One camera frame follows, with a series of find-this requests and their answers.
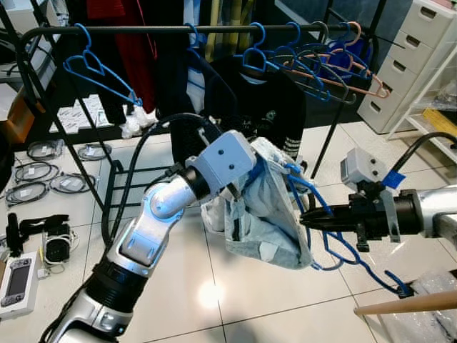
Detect black charger with white cable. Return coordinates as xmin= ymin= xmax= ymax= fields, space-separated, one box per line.
xmin=39 ymin=223 xmax=78 ymax=278

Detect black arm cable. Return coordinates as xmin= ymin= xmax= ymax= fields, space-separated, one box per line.
xmin=386 ymin=131 xmax=457 ymax=179
xmin=100 ymin=112 xmax=226 ymax=247

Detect rose gold metal hanger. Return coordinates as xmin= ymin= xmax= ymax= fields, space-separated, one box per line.
xmin=284 ymin=21 xmax=392 ymax=99

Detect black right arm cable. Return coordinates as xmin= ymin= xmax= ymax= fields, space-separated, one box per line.
xmin=386 ymin=131 xmax=457 ymax=179

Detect black metal clothes rack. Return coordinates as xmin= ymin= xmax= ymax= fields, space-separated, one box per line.
xmin=14 ymin=21 xmax=401 ymax=247

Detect white paper packet pile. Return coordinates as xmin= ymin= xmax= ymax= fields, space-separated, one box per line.
xmin=56 ymin=95 xmax=109 ymax=134

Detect black clamp tool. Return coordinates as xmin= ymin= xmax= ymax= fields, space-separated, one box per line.
xmin=4 ymin=213 xmax=70 ymax=252

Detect light denim shorts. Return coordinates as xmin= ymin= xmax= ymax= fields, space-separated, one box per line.
xmin=201 ymin=137 xmax=315 ymax=271

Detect white drawer cabinet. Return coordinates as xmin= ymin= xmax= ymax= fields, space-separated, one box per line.
xmin=357 ymin=0 xmax=457 ymax=133

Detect light wooden leg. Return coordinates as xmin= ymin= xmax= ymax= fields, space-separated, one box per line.
xmin=353 ymin=289 xmax=457 ymax=317

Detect clear plastic bag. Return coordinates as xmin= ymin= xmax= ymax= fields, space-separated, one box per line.
xmin=375 ymin=270 xmax=457 ymax=343

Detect cardboard box with white flaps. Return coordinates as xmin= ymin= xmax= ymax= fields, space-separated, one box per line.
xmin=0 ymin=95 xmax=38 ymax=145

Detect blue taped plastic hanger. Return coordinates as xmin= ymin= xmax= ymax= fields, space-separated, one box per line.
xmin=282 ymin=163 xmax=415 ymax=297

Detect coiled black cable in bag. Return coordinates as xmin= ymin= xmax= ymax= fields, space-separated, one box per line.
xmin=27 ymin=139 xmax=64 ymax=162
xmin=2 ymin=182 xmax=49 ymax=207
xmin=49 ymin=171 xmax=92 ymax=195
xmin=77 ymin=143 xmax=113 ymax=162
xmin=13 ymin=161 xmax=56 ymax=184

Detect navy hanging garment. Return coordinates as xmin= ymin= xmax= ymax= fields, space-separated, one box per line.
xmin=151 ymin=32 xmax=240 ymax=169

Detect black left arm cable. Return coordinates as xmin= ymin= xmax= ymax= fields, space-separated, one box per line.
xmin=100 ymin=112 xmax=226 ymax=247

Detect black metal hanger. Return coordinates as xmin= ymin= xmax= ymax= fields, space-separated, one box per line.
xmin=289 ymin=21 xmax=358 ymax=106

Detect red hanging garment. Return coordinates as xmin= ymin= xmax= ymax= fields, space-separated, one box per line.
xmin=114 ymin=0 xmax=158 ymax=114

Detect white game console box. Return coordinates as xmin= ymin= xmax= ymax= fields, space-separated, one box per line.
xmin=0 ymin=250 xmax=40 ymax=320

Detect crumpled white plastic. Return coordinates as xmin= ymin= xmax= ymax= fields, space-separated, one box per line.
xmin=120 ymin=106 xmax=156 ymax=138

